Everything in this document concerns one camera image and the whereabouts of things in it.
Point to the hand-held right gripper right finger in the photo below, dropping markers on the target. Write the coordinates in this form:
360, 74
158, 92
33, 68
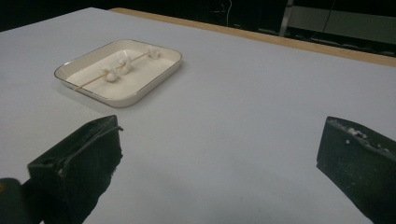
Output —
358, 165

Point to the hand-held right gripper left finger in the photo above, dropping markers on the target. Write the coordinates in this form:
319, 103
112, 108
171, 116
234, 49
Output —
81, 168

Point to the thin wooden skewer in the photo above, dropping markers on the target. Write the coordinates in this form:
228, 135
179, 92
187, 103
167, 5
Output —
90, 81

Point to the white marshmallow piece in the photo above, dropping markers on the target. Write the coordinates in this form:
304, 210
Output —
153, 52
111, 75
125, 63

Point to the white rectangular tray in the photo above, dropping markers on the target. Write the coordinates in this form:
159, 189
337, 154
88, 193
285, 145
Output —
140, 84

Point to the pale blue table sheet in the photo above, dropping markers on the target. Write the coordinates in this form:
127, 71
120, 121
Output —
233, 124

